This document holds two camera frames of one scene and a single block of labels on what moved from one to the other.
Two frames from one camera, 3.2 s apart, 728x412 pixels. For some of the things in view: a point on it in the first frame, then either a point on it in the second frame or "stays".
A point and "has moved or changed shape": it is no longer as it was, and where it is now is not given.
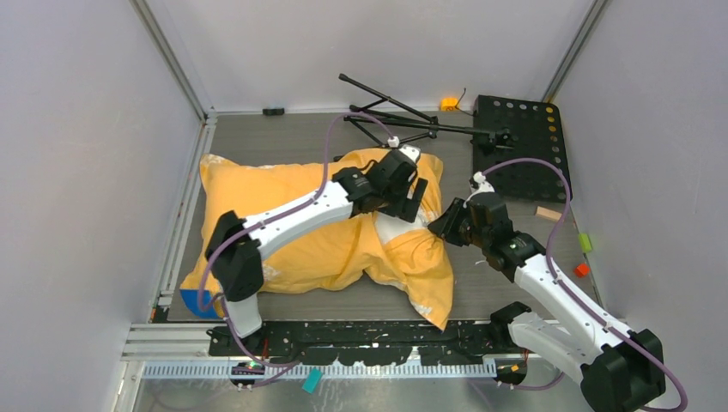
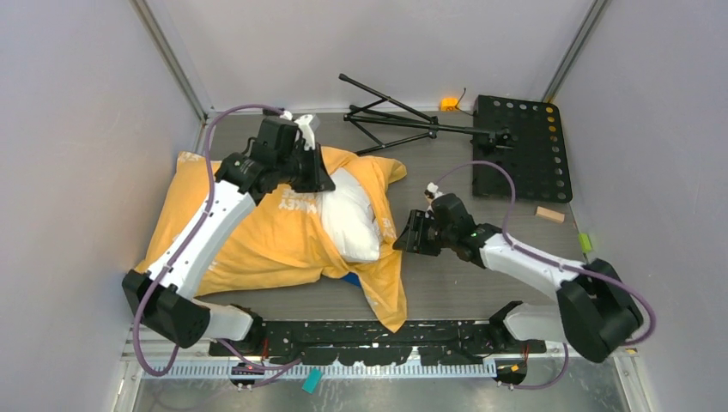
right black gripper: x=445 y=225 → x=419 y=221
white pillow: x=391 y=226 → x=349 y=217
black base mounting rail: x=473 y=342 stays
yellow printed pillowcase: x=343 y=255 has moved or changed shape
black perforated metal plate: x=539 y=128 stays
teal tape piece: x=312 y=380 stays
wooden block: x=548 y=214 stays
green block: x=585 y=242 stays
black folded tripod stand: x=389 y=122 stays
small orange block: x=449 y=104 stays
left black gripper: x=411 y=205 → x=318 y=179
